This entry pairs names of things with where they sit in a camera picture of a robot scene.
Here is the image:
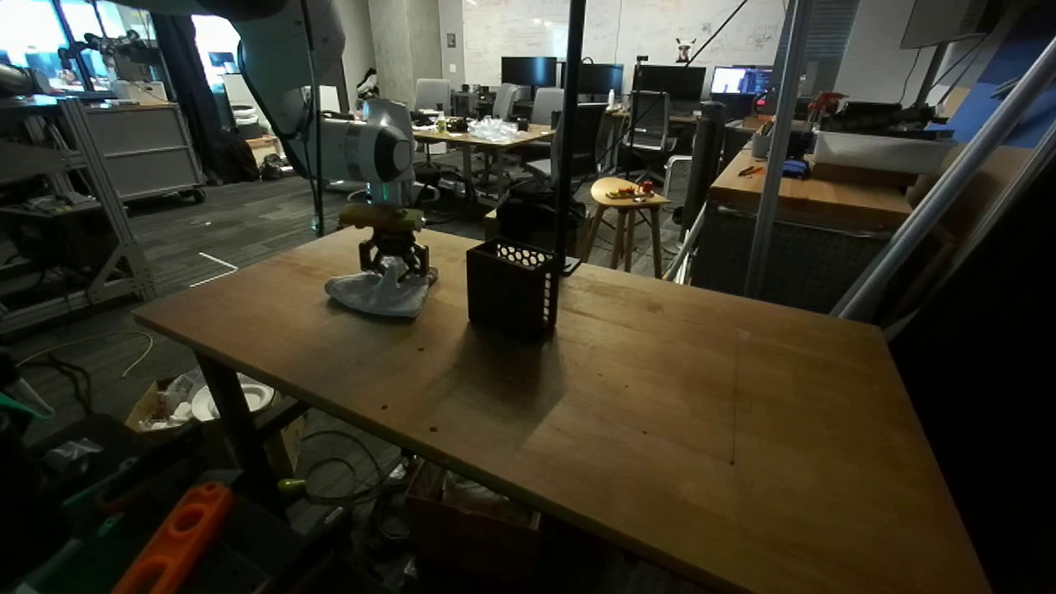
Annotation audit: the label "wooden top workbench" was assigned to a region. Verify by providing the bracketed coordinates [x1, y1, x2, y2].
[690, 137, 919, 316]

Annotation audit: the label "black floor cable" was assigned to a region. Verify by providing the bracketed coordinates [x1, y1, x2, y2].
[289, 424, 391, 508]

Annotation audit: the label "orange plastic tool case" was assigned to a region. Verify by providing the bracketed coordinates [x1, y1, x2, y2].
[108, 478, 239, 594]

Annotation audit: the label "black vertical stand pole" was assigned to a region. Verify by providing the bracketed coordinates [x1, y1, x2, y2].
[548, 0, 591, 276]

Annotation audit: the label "red toy food pieces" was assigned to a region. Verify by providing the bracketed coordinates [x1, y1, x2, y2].
[602, 178, 655, 203]

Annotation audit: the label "white round bowl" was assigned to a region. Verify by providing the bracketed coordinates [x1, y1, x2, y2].
[188, 371, 281, 429]

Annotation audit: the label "grey towel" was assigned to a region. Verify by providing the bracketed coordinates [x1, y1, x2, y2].
[324, 257, 441, 327]

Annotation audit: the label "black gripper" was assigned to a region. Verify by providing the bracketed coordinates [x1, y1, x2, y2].
[356, 221, 435, 281]

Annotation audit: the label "grey office chair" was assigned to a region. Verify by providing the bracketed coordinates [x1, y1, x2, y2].
[624, 86, 678, 157]

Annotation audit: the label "round wooden stool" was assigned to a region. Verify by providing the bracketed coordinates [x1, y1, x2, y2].
[578, 176, 673, 281]

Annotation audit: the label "wooden office desk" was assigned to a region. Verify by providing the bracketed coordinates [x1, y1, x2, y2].
[410, 115, 560, 203]

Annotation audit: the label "slanted silver metal pole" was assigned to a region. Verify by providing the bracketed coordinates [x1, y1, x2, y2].
[828, 37, 1056, 324]

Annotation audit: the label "black computer monitor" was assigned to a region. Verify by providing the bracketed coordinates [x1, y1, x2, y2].
[631, 62, 711, 108]
[578, 60, 629, 101]
[499, 53, 564, 95]

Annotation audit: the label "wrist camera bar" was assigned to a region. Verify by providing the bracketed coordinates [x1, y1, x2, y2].
[335, 203, 428, 235]

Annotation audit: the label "grey metal shelving rack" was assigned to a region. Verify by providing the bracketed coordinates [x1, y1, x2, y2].
[0, 91, 160, 338]

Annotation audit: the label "black perforated basket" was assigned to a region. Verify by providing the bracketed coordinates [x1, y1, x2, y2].
[464, 237, 564, 345]

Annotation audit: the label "upright silver metal pole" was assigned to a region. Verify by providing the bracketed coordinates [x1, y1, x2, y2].
[744, 0, 813, 298]

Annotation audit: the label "lit computer monitor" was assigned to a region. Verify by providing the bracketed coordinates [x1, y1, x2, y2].
[708, 62, 779, 101]

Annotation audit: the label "black table leg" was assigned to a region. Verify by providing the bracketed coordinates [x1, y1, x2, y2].
[194, 352, 281, 500]

